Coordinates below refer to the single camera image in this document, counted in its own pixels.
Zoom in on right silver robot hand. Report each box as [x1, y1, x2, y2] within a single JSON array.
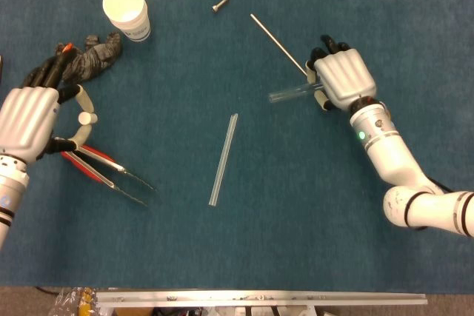
[[304, 34, 378, 112]]

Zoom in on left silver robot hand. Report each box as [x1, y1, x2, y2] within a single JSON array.
[[0, 44, 99, 164]]

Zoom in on clear glass test tube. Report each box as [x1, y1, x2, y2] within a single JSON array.
[[267, 82, 325, 104]]

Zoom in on thin metal rod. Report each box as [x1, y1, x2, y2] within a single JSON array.
[[250, 13, 309, 77]]

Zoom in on black glove with orange cuff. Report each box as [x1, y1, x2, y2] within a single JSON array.
[[55, 31, 123, 84]]

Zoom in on teal carpet table cover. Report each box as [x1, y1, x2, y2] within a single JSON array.
[[0, 0, 474, 289]]

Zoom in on clear plastic strip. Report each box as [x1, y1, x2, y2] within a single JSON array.
[[208, 112, 239, 207]]

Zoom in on white plastic cup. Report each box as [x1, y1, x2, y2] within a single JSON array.
[[102, 0, 152, 42]]

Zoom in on crinkled clear plastic bag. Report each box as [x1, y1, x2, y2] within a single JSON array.
[[47, 286, 98, 316]]

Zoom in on metal tongs with red handles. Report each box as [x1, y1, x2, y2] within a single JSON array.
[[60, 144, 156, 208]]

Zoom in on aluminium frame rail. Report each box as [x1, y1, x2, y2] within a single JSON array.
[[95, 289, 428, 308]]

